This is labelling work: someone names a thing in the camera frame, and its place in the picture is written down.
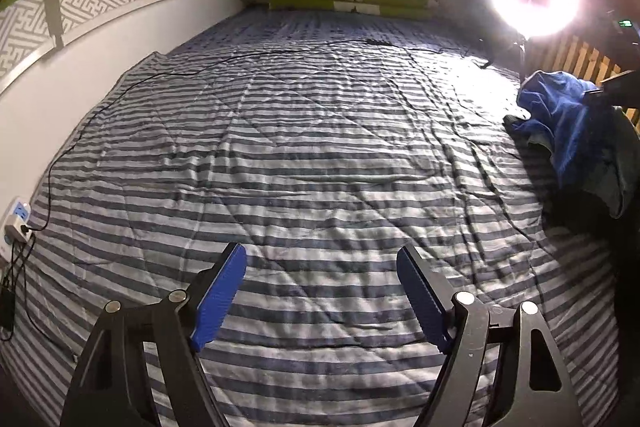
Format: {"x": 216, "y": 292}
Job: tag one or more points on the dark teal garment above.
{"x": 616, "y": 179}

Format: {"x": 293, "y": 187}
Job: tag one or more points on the blue striped boxer shorts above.
{"x": 562, "y": 120}

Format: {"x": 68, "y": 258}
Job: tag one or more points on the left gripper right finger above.
{"x": 429, "y": 294}

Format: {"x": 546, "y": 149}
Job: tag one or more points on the striped grey blue quilt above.
{"x": 322, "y": 143}

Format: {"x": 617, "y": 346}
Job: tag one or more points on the white blue wall socket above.
{"x": 14, "y": 223}

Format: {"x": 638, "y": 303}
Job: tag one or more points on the black power adapter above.
{"x": 7, "y": 309}

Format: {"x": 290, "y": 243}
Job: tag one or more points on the wooden slatted headboard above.
{"x": 569, "y": 53}

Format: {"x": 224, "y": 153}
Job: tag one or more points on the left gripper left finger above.
{"x": 211, "y": 294}

